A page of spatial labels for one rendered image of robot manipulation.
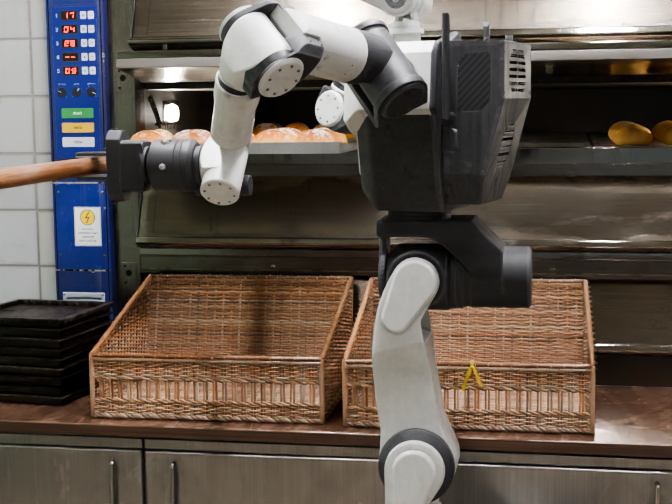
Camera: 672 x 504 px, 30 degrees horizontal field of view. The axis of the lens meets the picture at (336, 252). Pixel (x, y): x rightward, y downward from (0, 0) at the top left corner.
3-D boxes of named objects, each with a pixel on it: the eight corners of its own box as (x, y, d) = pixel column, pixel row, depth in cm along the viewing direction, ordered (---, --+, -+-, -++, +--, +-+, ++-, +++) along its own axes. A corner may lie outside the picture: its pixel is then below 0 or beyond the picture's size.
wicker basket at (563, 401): (368, 380, 326) (367, 275, 323) (589, 386, 317) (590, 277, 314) (338, 428, 278) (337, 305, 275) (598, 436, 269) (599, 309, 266)
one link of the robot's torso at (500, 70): (539, 207, 242) (539, 20, 238) (494, 223, 211) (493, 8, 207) (393, 205, 253) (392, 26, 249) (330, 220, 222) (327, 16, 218)
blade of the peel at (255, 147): (339, 153, 294) (339, 141, 294) (116, 154, 304) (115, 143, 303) (363, 147, 329) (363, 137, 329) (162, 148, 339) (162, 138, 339)
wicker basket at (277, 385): (150, 374, 337) (147, 272, 334) (357, 379, 328) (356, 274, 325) (86, 419, 289) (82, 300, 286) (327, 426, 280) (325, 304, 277)
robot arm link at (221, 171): (165, 175, 203) (233, 175, 201) (178, 127, 209) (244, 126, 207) (181, 220, 212) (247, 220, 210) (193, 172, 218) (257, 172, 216)
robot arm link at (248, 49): (230, 155, 196) (243, 70, 181) (198, 110, 201) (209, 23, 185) (287, 134, 201) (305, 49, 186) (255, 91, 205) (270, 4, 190)
